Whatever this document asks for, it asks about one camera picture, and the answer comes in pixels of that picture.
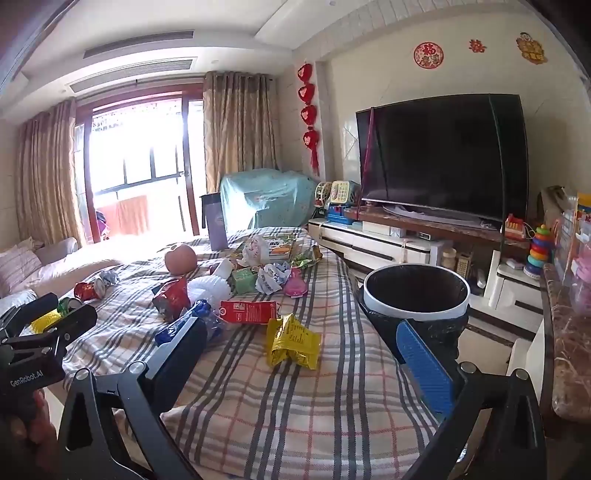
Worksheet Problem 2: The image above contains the rainbow stacking ring toy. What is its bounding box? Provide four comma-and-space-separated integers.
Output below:
526, 224, 554, 278

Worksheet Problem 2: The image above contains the white television cabinet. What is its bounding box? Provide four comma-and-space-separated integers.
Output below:
307, 208, 546, 352

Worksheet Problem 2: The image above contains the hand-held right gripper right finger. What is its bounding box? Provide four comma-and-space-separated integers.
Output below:
396, 318, 548, 480

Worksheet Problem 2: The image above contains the person's left hand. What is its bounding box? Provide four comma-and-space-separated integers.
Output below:
23, 392, 59, 457

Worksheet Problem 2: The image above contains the orange hanging cloth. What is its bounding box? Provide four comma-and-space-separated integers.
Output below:
99, 195, 149, 238

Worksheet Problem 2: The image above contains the green drink carton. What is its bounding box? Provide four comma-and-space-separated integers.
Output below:
229, 268, 259, 296

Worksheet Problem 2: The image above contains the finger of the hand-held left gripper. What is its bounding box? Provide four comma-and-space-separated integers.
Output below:
27, 305, 99, 354
0, 293, 59, 337

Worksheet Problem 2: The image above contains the black flat television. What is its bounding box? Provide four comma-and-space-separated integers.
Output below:
355, 93, 529, 222

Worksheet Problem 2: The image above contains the white bin with black bag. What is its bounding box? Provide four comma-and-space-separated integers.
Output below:
358, 264, 472, 365

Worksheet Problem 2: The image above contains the ceiling air vent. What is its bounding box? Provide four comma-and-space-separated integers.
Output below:
83, 30, 195, 59

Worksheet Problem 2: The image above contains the yellow toy telephone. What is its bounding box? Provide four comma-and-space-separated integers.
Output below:
330, 180, 361, 206

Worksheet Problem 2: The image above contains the round red wall decal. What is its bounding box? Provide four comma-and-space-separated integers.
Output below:
413, 41, 445, 69

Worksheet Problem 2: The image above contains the beige bag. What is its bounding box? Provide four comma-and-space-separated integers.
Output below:
538, 185, 578, 227

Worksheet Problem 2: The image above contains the red drink can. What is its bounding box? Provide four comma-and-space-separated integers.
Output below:
74, 280, 109, 302

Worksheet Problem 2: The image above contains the blue plastic packet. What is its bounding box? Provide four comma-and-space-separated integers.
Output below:
154, 299, 227, 348

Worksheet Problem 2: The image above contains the striped pink pillow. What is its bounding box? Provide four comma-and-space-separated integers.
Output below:
0, 247, 42, 296

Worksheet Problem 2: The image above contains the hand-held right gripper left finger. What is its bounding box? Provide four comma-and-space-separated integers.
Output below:
58, 315, 208, 480

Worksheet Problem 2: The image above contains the beige sofa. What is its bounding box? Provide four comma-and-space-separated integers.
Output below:
0, 237, 121, 315

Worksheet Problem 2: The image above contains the brown framed balcony door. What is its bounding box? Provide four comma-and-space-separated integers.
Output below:
76, 85, 206, 243

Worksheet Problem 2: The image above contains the blue toy cash register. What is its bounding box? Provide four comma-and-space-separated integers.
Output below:
327, 203, 356, 227

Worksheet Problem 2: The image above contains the teal covered furniture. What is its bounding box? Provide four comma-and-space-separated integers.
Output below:
219, 168, 319, 230

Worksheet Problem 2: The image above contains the beige patterned curtain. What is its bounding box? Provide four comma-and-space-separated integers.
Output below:
203, 71, 280, 195
16, 99, 86, 247

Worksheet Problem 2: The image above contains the white foam fruit net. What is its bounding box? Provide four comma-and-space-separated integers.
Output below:
187, 274, 232, 308

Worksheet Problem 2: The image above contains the red drink carton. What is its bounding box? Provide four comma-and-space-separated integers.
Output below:
219, 300, 280, 328

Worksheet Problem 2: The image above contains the red snack bag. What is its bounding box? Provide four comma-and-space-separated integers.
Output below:
152, 277, 191, 322

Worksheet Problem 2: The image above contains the yellow snack packet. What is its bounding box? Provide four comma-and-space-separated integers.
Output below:
266, 313, 322, 370

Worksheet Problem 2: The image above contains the pink jelly pouch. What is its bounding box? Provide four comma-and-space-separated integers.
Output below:
283, 268, 309, 298

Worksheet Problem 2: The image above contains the white crumpled wrapper blue print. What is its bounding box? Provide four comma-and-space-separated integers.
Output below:
255, 262, 291, 295

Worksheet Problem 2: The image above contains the stack of clear plastic boxes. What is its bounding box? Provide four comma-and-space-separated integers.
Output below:
551, 191, 591, 315

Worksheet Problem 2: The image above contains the red hanging heart ornament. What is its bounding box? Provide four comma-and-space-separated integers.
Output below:
297, 62, 321, 176

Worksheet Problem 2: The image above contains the white crumpled wrapper red print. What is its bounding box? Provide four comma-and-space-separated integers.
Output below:
242, 234, 271, 268

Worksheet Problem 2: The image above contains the yellow foam fruit net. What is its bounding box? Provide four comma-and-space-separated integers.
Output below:
30, 310, 63, 335

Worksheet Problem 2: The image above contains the red apple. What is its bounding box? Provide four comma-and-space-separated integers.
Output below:
165, 243, 197, 276

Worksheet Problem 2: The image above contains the cartoon figure wall decal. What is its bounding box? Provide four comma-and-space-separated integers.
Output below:
516, 32, 548, 64

